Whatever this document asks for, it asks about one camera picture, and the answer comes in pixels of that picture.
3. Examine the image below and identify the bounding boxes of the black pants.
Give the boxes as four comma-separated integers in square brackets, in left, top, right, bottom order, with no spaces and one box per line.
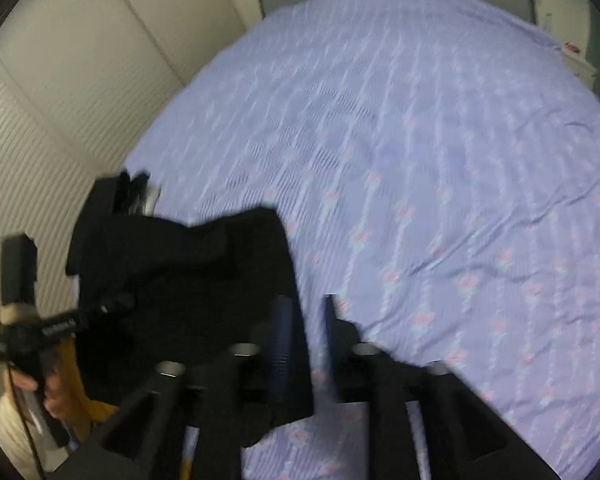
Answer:
[66,173,314,428]

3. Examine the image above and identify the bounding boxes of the person left forearm white sleeve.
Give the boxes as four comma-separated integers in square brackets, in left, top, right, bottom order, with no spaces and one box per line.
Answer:
[0,393,68,479]

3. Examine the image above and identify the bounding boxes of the person left hand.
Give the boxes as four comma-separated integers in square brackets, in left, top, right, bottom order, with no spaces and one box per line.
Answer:
[3,339,91,426]

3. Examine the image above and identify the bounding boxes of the purple floral bed sheet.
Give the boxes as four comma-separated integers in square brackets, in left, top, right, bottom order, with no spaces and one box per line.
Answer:
[125,0,600,479]

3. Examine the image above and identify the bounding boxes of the white louvered wardrobe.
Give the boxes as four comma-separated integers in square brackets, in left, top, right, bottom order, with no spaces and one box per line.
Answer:
[0,0,244,315]

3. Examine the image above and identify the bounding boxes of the white nightstand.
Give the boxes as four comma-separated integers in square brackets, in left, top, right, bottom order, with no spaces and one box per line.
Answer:
[562,44,596,90]

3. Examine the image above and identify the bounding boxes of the clear plastic bottle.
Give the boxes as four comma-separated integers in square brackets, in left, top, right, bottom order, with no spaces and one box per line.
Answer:
[543,12,554,35]

